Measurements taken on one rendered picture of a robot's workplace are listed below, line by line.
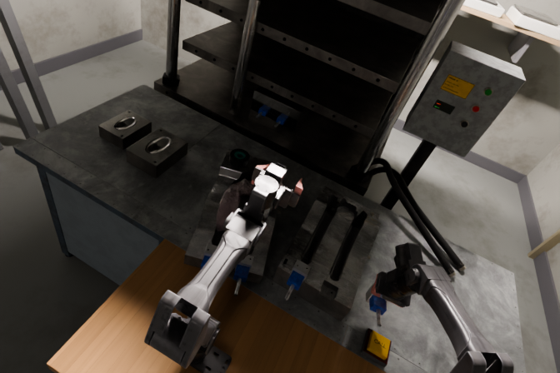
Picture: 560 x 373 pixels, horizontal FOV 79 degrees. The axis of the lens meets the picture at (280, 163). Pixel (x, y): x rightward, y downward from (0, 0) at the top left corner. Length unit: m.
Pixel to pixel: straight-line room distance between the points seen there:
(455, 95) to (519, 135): 2.50
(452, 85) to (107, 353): 1.51
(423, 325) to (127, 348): 0.95
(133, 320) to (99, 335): 0.09
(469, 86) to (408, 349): 1.02
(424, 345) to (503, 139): 3.01
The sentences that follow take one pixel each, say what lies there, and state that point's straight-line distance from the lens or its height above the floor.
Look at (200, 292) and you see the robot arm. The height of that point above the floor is 1.23.
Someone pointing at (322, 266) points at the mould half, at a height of 0.89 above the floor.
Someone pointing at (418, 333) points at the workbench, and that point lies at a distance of 1.37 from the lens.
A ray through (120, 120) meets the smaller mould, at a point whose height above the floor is 0.86.
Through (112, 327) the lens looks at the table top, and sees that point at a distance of 1.14.
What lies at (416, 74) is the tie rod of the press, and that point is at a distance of 1.46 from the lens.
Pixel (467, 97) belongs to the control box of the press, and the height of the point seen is 1.32.
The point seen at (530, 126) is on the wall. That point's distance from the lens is 4.05.
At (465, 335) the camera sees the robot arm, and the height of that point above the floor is 1.24.
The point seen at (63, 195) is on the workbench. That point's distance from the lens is 1.74.
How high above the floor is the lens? 1.84
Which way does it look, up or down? 40 degrees down
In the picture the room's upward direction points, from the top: 18 degrees clockwise
